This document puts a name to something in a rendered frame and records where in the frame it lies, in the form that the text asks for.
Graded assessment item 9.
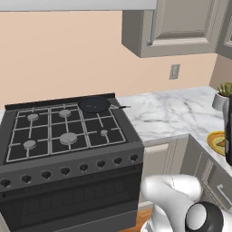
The grey stove with oven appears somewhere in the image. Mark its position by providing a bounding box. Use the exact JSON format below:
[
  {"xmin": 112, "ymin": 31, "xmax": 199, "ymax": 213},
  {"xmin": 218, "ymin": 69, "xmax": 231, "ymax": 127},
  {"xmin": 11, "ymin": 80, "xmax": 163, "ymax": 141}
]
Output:
[{"xmin": 0, "ymin": 92, "xmax": 145, "ymax": 232}]

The black frying pan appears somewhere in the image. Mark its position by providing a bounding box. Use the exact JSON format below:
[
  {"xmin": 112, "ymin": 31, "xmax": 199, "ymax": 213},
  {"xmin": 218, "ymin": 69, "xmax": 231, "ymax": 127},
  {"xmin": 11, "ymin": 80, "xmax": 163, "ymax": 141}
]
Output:
[{"xmin": 77, "ymin": 95, "xmax": 131, "ymax": 114}]

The grey base cupboard door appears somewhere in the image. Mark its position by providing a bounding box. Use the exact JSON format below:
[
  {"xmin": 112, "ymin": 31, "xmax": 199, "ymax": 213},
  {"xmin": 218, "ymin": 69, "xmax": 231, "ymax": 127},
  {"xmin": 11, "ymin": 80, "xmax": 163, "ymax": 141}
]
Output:
[{"xmin": 139, "ymin": 141, "xmax": 179, "ymax": 210}]

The grey base cupboard run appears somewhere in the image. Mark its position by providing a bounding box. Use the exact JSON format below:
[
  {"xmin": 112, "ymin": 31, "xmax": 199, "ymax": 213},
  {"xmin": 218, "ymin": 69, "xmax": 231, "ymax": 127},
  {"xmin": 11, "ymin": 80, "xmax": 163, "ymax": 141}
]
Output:
[{"xmin": 179, "ymin": 134, "xmax": 232, "ymax": 214}]

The dark oven door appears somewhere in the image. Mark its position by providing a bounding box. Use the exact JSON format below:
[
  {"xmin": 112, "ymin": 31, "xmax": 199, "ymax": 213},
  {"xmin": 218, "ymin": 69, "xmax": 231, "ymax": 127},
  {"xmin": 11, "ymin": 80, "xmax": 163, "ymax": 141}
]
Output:
[{"xmin": 0, "ymin": 164, "xmax": 143, "ymax": 232}]

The yellow plate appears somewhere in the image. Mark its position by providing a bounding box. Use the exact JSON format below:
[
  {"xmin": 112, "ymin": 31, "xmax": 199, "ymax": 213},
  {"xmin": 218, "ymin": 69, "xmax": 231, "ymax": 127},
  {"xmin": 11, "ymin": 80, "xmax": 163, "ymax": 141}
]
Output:
[{"xmin": 206, "ymin": 130, "xmax": 228, "ymax": 157}]

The potted plant in white pot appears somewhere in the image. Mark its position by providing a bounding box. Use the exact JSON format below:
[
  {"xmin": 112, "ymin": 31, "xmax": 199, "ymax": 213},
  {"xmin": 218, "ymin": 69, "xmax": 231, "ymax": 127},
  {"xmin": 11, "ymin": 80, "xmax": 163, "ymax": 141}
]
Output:
[{"xmin": 211, "ymin": 82, "xmax": 232, "ymax": 112}]

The grey range hood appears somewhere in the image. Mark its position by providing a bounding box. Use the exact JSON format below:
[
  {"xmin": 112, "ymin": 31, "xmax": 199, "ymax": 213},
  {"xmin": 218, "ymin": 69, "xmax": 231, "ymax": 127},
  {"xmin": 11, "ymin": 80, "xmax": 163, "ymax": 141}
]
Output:
[{"xmin": 0, "ymin": 0, "xmax": 159, "ymax": 13}]

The grey wall socket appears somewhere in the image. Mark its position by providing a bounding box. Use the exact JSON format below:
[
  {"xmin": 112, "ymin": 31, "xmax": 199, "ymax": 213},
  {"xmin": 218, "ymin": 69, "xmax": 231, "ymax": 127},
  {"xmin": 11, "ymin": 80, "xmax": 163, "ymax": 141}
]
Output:
[{"xmin": 169, "ymin": 63, "xmax": 181, "ymax": 81}]

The grey wall cupboard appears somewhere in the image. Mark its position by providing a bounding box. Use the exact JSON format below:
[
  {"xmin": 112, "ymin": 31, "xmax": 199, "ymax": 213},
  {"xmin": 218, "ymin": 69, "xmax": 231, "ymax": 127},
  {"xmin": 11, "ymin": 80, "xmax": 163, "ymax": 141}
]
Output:
[{"xmin": 121, "ymin": 0, "xmax": 232, "ymax": 60}]

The grey wall cupboard door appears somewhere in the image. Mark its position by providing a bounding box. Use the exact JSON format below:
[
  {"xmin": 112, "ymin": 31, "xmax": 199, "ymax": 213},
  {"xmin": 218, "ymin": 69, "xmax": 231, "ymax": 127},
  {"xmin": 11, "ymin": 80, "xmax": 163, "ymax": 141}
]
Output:
[
  {"xmin": 147, "ymin": 0, "xmax": 224, "ymax": 47},
  {"xmin": 223, "ymin": 0, "xmax": 232, "ymax": 48}
]

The silver cupboard handle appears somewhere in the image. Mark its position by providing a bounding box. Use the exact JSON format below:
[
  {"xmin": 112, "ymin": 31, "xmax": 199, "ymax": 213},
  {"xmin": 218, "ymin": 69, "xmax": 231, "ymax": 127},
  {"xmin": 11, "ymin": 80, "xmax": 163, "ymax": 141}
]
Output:
[{"xmin": 216, "ymin": 183, "xmax": 232, "ymax": 207}]

